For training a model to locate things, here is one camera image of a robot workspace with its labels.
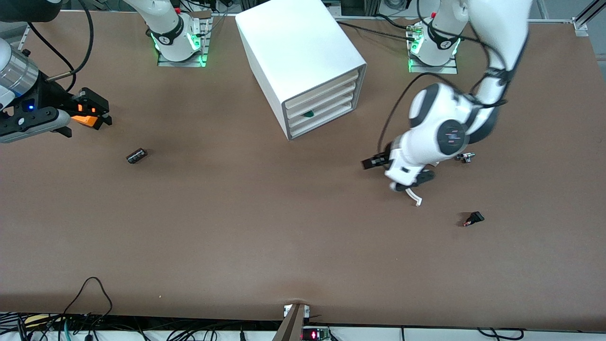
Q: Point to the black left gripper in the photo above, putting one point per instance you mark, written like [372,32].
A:
[382,160]

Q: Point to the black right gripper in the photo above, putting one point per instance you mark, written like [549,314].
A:
[53,97]

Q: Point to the cream cabinet drawer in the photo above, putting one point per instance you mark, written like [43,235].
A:
[298,120]
[326,90]
[303,128]
[326,99]

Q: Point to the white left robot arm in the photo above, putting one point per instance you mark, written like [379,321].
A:
[435,123]

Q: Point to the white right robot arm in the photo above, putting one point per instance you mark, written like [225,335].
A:
[170,33]

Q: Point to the white drawer cabinet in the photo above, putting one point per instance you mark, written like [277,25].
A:
[293,42]

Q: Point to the white half-round pipe clamp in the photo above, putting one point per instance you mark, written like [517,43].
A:
[416,199]

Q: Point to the small black cylinder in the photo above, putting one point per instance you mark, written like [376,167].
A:
[137,155]

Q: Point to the chrome tee pipe fitting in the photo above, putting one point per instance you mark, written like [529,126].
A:
[467,157]

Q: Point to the small box with red display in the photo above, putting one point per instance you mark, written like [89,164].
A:
[315,334]

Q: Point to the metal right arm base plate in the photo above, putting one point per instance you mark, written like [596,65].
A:
[165,63]

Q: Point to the aluminium frame rail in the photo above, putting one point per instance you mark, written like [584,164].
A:
[584,19]
[26,29]

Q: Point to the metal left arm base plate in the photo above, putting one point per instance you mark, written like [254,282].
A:
[433,69]

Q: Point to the black push button switch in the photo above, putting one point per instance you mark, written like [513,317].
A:
[476,218]

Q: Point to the brown camera mount bar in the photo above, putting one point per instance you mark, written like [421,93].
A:
[291,324]

